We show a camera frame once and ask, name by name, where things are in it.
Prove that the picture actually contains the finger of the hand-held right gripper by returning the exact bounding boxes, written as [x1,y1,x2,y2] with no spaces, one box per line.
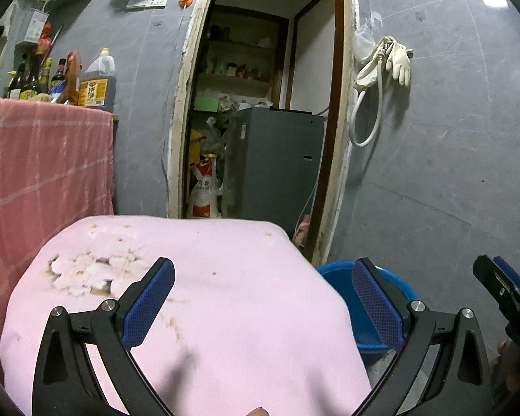
[492,255,520,308]
[472,254,520,336]

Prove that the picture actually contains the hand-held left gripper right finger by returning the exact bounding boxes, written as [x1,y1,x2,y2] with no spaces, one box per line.
[351,257,494,416]

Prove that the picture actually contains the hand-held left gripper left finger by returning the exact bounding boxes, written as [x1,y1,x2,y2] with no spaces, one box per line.
[32,257,176,416]

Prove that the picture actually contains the blue plastic bucket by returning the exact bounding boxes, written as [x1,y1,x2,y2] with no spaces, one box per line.
[316,261,419,355]

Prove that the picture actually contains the person's right hand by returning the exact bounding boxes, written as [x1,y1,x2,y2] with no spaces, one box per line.
[492,340,520,404]

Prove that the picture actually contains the pink cloth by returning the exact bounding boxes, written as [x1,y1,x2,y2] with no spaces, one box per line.
[0,214,372,416]

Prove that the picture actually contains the pink item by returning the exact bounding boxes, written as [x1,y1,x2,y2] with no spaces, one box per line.
[294,214,312,243]

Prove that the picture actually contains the white and red sack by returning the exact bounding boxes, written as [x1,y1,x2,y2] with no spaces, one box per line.
[186,157,224,219]

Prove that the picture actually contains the yellow bag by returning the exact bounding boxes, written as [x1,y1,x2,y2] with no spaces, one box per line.
[188,128,209,161]

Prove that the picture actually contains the grey refrigerator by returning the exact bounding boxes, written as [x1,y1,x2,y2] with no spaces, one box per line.
[222,107,327,238]

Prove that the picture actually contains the red checked cloth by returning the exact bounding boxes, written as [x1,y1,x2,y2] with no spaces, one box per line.
[0,95,115,382]

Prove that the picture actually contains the green box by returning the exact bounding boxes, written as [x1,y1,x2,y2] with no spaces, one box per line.
[194,95,221,113]

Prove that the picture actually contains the cooking oil jug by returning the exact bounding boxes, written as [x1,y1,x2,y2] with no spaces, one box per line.
[77,47,116,112]

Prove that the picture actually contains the white rubber gloves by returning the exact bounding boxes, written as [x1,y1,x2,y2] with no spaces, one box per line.
[385,38,415,87]

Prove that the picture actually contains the dark bottle blue label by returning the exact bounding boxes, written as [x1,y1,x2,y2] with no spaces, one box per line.
[50,58,68,104]

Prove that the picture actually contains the storage shelf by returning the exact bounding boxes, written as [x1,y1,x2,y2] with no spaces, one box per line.
[197,6,289,96]

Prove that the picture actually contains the yellow sauce bottle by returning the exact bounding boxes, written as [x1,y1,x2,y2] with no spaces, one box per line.
[39,57,53,96]

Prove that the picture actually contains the dark sauce bottle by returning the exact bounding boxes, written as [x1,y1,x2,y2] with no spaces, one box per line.
[19,52,42,100]
[5,69,23,99]

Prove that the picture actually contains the clear plastic bag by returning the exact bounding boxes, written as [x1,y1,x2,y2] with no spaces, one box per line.
[353,11,384,63]

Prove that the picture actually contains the red hanging bag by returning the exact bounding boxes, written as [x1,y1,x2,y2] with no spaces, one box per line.
[37,23,53,55]

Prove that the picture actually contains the wooden door frame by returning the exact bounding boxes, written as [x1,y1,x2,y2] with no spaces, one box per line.
[167,0,359,267]

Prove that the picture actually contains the white hose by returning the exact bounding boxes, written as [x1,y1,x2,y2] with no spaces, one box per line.
[349,38,388,148]

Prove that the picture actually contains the white wall box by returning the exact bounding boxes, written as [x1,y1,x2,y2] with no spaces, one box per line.
[24,9,46,44]

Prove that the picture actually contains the wall switch panel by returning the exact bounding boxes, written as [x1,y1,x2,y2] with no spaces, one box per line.
[125,0,172,10]

